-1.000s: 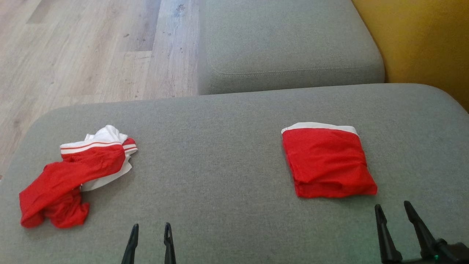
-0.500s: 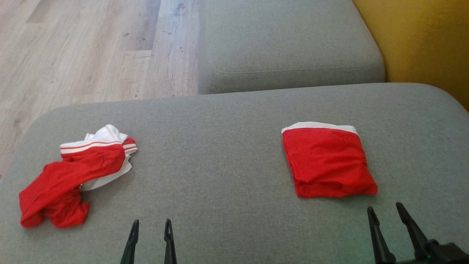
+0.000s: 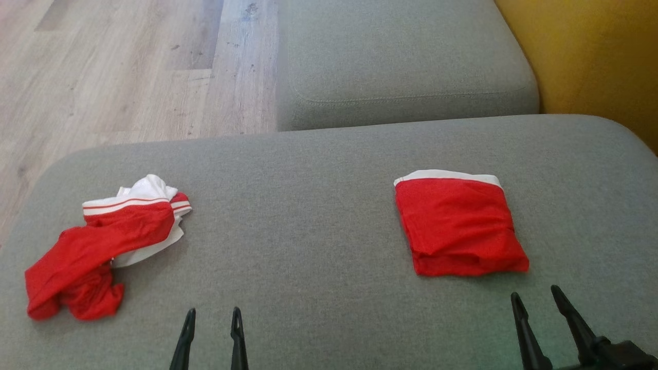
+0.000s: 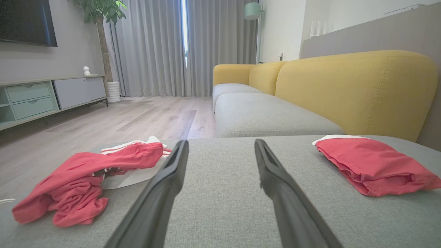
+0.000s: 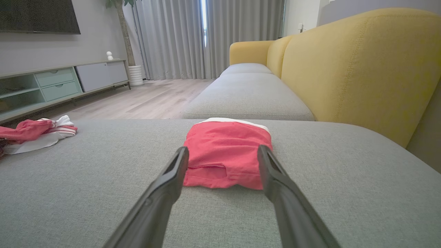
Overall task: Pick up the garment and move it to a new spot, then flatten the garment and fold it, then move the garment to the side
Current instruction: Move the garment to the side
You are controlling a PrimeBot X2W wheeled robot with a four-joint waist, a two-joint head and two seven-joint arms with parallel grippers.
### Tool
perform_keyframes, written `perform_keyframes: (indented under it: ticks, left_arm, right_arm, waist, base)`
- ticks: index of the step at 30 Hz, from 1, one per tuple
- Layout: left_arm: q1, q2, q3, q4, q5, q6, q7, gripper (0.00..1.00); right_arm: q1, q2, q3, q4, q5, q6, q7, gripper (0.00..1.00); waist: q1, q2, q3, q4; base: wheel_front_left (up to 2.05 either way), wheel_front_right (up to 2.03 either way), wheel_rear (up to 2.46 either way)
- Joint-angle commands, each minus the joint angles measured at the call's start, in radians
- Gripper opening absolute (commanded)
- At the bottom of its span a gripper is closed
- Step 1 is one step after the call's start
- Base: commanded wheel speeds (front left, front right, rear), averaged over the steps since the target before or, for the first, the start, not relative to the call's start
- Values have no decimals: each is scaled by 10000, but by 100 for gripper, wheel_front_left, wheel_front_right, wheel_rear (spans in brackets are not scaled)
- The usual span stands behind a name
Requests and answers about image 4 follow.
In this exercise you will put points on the red shirt with white sleeves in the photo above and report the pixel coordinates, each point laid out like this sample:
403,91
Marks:
75,182

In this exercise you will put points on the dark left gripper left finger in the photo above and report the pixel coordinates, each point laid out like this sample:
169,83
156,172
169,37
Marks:
155,206

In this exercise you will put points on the large grey sofa seat cushion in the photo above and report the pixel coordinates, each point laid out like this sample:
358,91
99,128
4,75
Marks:
224,206

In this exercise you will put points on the grey curtain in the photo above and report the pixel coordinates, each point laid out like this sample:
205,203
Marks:
220,44
151,48

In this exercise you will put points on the wall socket with plug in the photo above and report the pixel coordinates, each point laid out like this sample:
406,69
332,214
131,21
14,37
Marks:
282,56

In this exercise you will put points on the large yellow sofa backrest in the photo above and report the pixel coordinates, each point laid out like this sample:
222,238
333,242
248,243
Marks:
351,93

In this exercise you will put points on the red shorts with white trim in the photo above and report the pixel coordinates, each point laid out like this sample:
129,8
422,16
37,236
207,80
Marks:
375,165

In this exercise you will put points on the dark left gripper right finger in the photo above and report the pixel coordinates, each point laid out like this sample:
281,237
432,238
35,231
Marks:
293,213

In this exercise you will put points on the floor lamp with green shade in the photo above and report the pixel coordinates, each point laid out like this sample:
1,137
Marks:
252,11

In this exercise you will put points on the white router with antennas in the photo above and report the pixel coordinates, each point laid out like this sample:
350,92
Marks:
322,29

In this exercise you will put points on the grey cabinet door panel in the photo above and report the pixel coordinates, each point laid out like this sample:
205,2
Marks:
79,91

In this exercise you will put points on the long low TV cabinet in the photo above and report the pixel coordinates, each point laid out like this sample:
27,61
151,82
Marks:
51,103

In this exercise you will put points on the small white round figure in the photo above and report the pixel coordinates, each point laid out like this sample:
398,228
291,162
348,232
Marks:
86,71

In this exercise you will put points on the small yellow sofa backrest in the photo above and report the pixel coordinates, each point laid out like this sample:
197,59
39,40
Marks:
263,77

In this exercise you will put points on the mint green cabinet drawer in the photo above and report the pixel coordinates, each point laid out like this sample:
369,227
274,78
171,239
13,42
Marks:
34,107
29,92

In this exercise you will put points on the white ribbed plant pot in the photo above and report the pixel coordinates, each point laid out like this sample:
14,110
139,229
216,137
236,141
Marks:
114,92

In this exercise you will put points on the black wall television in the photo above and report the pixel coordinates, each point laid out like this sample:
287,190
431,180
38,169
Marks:
24,20

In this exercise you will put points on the green leafy indoor tree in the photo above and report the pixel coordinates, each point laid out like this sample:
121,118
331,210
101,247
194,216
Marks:
101,20

